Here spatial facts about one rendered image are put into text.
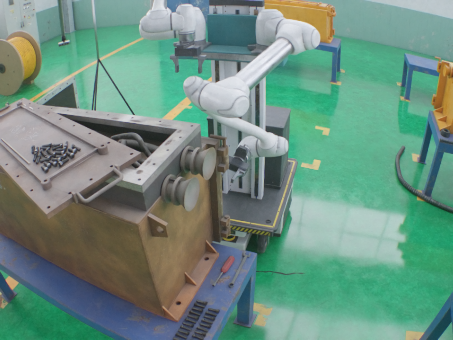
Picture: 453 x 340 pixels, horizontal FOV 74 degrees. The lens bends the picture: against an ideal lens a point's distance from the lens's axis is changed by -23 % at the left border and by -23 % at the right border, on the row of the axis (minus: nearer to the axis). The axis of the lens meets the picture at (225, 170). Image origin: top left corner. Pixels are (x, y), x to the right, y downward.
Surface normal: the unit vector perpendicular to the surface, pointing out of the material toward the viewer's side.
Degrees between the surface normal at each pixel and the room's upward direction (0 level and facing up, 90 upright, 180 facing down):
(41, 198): 0
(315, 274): 0
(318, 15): 90
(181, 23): 92
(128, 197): 90
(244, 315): 90
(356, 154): 0
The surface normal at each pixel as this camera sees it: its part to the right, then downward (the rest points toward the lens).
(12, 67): -0.18, 0.55
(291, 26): -0.29, -0.56
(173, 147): -0.03, -0.83
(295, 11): -0.39, 0.52
